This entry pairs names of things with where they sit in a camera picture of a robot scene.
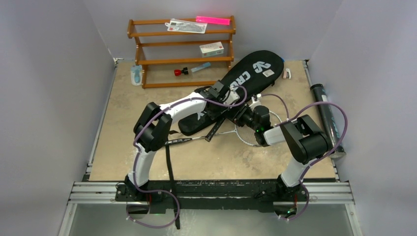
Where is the black racket bag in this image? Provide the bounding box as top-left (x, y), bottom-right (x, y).
top-left (178, 50), bottom-right (284, 136)

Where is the black shuttlecock tube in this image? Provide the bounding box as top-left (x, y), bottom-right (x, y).
top-left (310, 84), bottom-right (346, 159)

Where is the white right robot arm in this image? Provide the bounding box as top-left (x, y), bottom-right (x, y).
top-left (231, 105), bottom-right (331, 200)

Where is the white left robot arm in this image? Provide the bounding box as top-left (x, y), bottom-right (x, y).
top-left (126, 82), bottom-right (248, 201)

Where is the pink white small object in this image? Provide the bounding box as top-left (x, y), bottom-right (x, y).
top-left (282, 68), bottom-right (292, 79)

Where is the light blue tube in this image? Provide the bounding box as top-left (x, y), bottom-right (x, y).
top-left (191, 62), bottom-right (211, 73)

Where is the white red small box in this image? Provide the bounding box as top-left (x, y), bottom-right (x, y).
top-left (199, 42), bottom-right (224, 58)

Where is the red black stamp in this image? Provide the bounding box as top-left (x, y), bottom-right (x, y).
top-left (174, 67), bottom-right (189, 76)

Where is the wooden shelf rack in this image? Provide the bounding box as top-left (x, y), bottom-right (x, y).
top-left (127, 16), bottom-right (236, 89)

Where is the pink ruler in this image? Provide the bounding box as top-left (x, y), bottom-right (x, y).
top-left (195, 16), bottom-right (231, 26)

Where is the blue white packaged item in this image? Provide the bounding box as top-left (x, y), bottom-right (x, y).
top-left (130, 65), bottom-right (143, 86)

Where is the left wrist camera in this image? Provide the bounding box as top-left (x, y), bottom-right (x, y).
top-left (224, 90), bottom-right (240, 105)

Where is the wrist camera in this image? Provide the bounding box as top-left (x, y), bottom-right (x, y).
top-left (224, 90), bottom-right (240, 105)
top-left (249, 93), bottom-right (262, 110)

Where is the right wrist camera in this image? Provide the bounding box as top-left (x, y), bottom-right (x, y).
top-left (249, 93), bottom-right (262, 110)

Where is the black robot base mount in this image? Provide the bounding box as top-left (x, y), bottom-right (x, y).
top-left (115, 179), bottom-right (307, 215)

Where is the aluminium frame rail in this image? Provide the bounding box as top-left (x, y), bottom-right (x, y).
top-left (68, 182), bottom-right (355, 205)

